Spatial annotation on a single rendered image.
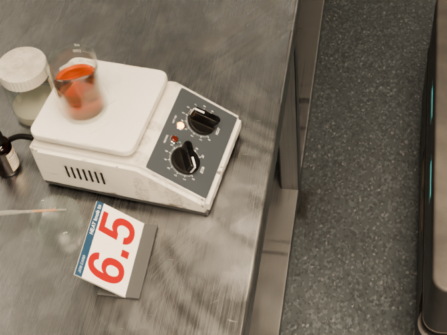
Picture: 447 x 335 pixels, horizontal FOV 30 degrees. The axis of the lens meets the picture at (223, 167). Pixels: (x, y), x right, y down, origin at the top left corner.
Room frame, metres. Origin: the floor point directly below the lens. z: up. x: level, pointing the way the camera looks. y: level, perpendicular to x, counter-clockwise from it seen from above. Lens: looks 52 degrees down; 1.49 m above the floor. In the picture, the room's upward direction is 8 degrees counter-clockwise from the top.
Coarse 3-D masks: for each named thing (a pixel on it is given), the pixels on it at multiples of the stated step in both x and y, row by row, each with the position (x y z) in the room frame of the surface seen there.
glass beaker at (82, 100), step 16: (64, 48) 0.65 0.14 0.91; (80, 48) 0.64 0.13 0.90; (48, 64) 0.63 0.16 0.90; (64, 64) 0.64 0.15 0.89; (96, 64) 0.61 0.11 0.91; (64, 80) 0.60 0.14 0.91; (80, 80) 0.60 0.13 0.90; (96, 80) 0.61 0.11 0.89; (64, 96) 0.60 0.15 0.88; (80, 96) 0.60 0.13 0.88; (96, 96) 0.60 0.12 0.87; (64, 112) 0.61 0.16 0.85; (80, 112) 0.60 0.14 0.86; (96, 112) 0.60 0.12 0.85
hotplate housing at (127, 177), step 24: (168, 96) 0.64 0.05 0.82; (240, 120) 0.63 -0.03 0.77; (48, 144) 0.59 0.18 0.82; (144, 144) 0.58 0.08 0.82; (48, 168) 0.59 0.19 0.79; (72, 168) 0.57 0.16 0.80; (96, 168) 0.56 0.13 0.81; (120, 168) 0.55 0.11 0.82; (144, 168) 0.55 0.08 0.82; (96, 192) 0.57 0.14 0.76; (120, 192) 0.55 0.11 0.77; (144, 192) 0.54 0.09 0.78; (168, 192) 0.53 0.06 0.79; (192, 192) 0.53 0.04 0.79; (216, 192) 0.54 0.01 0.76
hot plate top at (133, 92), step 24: (120, 72) 0.67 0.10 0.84; (144, 72) 0.66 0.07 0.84; (120, 96) 0.63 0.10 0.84; (144, 96) 0.63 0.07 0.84; (48, 120) 0.61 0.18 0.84; (96, 120) 0.60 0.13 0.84; (120, 120) 0.60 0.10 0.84; (144, 120) 0.59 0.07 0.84; (72, 144) 0.58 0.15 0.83; (96, 144) 0.57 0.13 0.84; (120, 144) 0.56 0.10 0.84
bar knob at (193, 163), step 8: (184, 144) 0.57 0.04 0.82; (176, 152) 0.57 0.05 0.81; (184, 152) 0.56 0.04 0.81; (192, 152) 0.56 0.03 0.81; (176, 160) 0.56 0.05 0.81; (184, 160) 0.56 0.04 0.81; (192, 160) 0.55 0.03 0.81; (176, 168) 0.55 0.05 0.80; (184, 168) 0.55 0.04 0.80; (192, 168) 0.54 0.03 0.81
